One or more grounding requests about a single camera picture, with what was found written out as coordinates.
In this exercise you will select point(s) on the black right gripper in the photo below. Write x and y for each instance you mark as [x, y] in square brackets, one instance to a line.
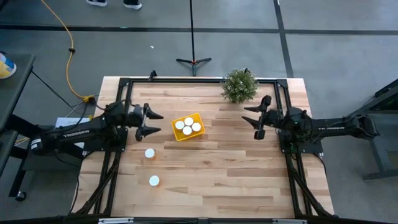
[273, 118]

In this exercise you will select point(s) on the black front crossbar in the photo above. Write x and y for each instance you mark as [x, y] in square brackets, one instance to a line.
[217, 221]

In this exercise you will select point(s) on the black stand leg with caster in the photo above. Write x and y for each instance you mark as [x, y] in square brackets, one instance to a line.
[21, 124]

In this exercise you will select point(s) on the black aluminium table frame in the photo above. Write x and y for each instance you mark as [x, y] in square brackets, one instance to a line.
[202, 80]

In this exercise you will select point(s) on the silver metal bracket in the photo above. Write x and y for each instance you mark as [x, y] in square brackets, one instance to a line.
[115, 221]
[289, 221]

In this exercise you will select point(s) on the dark grey metal stand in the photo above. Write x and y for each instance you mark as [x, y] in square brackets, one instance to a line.
[379, 155]

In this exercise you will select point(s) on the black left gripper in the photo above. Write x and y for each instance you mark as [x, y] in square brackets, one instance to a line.
[135, 116]

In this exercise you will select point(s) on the dark grey side table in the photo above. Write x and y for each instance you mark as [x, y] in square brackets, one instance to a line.
[14, 99]

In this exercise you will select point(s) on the person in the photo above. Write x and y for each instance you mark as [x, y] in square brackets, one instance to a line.
[132, 3]

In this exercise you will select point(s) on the small black clamp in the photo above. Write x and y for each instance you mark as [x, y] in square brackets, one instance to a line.
[152, 75]

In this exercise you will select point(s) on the black tripod stand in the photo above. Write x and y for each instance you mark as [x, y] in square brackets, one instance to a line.
[192, 31]

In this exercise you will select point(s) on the yellow plastic basket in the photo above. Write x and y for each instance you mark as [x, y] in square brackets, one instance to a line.
[197, 119]

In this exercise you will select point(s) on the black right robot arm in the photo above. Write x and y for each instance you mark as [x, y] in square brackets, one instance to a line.
[331, 128]

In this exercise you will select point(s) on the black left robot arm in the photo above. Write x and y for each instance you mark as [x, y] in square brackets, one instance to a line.
[77, 134]

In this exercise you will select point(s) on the green potted plant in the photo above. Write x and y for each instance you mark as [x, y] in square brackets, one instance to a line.
[239, 86]

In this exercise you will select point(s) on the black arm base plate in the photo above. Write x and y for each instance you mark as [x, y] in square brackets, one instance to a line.
[304, 149]
[119, 144]

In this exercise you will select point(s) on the white cup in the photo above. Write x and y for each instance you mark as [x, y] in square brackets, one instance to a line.
[196, 127]
[150, 153]
[187, 130]
[154, 180]

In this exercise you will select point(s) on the blue yellow wipes tub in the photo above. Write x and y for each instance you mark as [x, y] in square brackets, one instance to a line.
[6, 67]

